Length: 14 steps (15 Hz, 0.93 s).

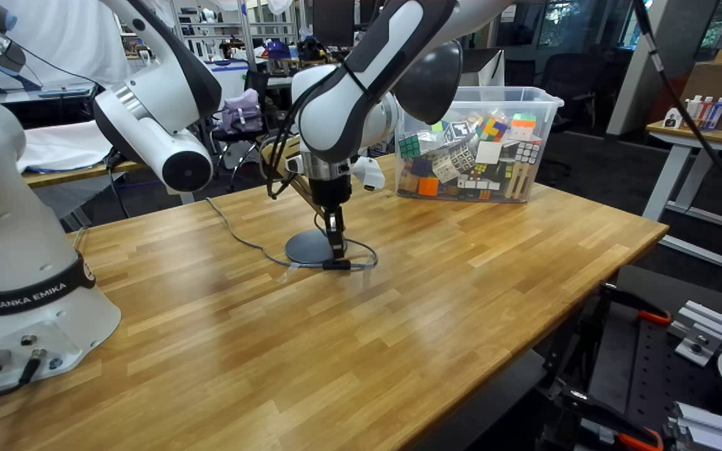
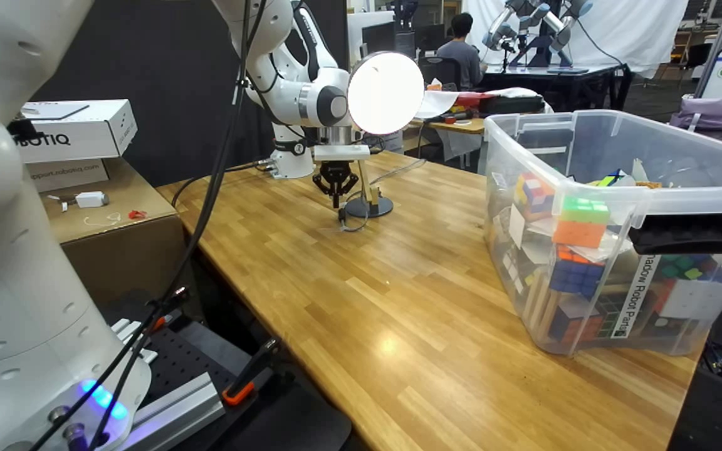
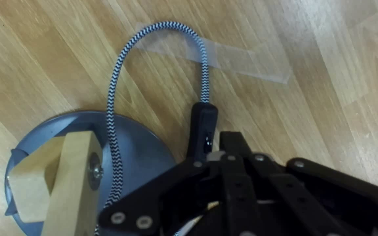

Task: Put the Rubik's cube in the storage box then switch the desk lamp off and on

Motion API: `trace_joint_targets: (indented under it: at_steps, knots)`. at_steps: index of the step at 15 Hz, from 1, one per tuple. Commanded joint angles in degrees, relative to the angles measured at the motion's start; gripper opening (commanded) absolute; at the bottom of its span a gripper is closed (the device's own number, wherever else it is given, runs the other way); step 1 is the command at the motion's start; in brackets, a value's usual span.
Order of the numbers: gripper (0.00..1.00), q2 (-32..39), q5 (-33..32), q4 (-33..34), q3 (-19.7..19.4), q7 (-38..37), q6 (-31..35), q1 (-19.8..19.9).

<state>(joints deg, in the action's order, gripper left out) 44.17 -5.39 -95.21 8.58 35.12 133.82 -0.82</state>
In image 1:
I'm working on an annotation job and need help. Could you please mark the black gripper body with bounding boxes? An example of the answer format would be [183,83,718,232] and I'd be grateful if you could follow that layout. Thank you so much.
[305,171,354,214]

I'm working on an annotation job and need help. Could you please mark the multicoloured Rubik's cube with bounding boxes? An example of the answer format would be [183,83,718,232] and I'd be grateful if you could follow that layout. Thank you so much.
[479,118,513,145]

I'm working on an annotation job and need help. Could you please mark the white robot arm black-banded base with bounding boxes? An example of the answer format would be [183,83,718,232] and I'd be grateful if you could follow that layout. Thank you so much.
[0,0,225,405]

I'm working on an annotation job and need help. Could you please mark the green white puzzle cube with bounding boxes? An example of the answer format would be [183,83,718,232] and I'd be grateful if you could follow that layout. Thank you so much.
[395,135,423,162]

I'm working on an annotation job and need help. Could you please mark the checkered white puzzle cube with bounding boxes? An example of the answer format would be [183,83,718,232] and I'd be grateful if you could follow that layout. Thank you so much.
[513,137,543,168]

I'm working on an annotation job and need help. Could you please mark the pastel green orange cube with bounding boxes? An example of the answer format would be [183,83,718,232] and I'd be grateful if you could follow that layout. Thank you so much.
[509,111,540,140]

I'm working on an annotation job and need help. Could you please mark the clear plastic storage box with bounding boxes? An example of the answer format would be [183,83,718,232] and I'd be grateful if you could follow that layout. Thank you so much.
[391,83,566,209]

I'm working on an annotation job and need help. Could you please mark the wooden background desk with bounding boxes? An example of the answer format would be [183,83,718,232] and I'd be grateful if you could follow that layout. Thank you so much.
[19,157,144,191]

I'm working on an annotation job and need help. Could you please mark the white cloth on desk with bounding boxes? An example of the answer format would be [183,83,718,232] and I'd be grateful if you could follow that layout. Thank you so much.
[15,121,118,178]

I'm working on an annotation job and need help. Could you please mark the purple bag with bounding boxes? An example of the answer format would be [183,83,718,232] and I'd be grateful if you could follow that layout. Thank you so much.
[213,84,265,140]

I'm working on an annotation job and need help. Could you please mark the white curtain sheet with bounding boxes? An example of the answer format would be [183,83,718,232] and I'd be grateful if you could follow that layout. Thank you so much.
[0,0,179,91]

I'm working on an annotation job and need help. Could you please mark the black breadboard platform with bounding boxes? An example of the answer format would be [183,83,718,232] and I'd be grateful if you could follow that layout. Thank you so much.
[581,262,722,451]

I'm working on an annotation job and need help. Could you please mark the white-legged side table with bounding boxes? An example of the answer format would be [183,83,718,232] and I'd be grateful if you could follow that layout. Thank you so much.
[639,121,722,276]

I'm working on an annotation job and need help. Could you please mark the white bottle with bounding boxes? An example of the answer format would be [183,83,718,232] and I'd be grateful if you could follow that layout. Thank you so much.
[683,92,702,131]

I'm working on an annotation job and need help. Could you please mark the red bottle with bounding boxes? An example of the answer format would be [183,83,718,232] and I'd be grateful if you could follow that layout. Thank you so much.
[696,92,713,131]

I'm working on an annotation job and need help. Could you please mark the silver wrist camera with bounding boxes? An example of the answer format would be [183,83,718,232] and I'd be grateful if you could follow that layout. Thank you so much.
[351,156,389,192]

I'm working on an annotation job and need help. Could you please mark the black clamp orange handle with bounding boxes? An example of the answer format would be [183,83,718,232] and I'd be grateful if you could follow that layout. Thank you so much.
[553,383,670,451]
[599,282,677,330]

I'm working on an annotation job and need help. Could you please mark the silver metal bracket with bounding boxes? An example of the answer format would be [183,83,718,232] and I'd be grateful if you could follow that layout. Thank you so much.
[667,297,722,371]

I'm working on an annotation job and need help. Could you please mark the aluminium extrusion rail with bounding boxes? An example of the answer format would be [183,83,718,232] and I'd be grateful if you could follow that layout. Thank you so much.
[661,398,722,451]

